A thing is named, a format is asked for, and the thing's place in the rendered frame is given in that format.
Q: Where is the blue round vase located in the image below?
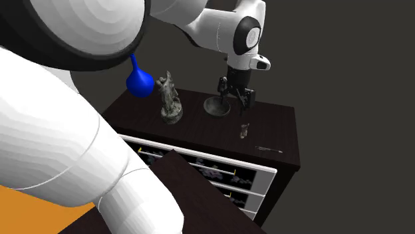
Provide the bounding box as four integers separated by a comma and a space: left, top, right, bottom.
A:
125, 53, 156, 99

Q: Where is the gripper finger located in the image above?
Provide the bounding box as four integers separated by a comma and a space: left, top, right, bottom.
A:
236, 87, 257, 117
217, 76, 230, 105

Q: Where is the grey stone statue figure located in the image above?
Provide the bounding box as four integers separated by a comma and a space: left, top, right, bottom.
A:
155, 70, 184, 125

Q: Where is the dark grey bowl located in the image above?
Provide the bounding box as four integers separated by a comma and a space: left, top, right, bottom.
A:
203, 96, 232, 118

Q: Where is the dark brown chest of drawers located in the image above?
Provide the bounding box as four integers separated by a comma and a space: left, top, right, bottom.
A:
101, 86, 301, 227

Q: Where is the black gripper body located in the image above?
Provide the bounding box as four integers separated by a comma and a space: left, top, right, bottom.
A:
225, 66, 252, 96

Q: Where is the small grey figurine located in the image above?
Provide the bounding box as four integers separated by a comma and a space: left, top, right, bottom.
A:
239, 122, 251, 140

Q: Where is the thin dark pen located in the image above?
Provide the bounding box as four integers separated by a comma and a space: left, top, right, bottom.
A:
254, 146, 284, 154

